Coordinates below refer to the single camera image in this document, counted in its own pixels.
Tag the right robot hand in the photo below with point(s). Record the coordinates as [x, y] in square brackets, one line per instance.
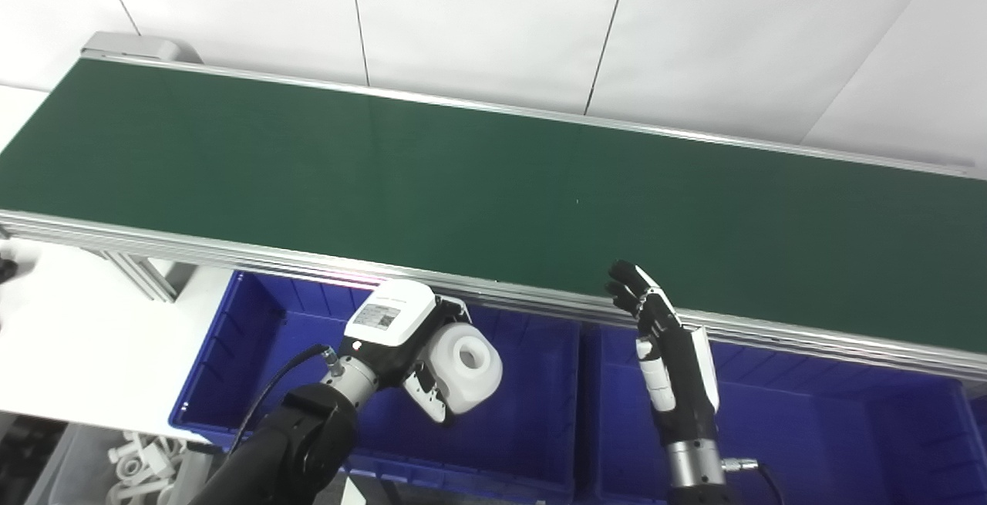
[682, 382]

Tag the white plastic cylindrical part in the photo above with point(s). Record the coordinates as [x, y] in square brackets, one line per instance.
[470, 370]

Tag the grey conveyor motor housing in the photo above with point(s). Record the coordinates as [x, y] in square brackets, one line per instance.
[139, 45]

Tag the clear crate of white parts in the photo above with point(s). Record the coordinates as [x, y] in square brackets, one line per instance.
[139, 462]

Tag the green conveyor belt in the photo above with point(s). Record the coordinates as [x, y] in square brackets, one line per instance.
[231, 257]
[463, 196]

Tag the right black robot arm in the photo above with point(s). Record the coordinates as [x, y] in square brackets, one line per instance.
[696, 470]

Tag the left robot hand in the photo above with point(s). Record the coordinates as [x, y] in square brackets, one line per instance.
[393, 312]

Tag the aluminium conveyor leg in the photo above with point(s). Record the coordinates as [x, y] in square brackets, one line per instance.
[143, 277]

